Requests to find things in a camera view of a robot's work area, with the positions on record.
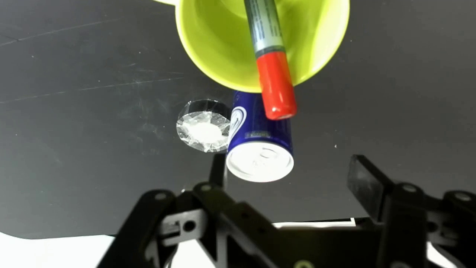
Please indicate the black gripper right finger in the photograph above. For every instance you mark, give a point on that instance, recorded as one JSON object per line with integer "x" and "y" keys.
{"x": 407, "y": 224}

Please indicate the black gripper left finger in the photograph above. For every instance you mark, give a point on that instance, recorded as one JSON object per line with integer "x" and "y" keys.
{"x": 209, "y": 224}

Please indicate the red capped grey marker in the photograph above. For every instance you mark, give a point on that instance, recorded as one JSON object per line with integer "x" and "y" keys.
{"x": 276, "y": 79}

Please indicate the yellow green mug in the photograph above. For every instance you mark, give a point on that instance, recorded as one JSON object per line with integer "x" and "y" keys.
{"x": 218, "y": 45}

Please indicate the small silver object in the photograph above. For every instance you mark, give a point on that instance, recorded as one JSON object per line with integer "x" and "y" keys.
{"x": 203, "y": 128}

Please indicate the blue drink can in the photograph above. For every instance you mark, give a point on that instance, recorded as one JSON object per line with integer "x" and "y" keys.
{"x": 261, "y": 142}

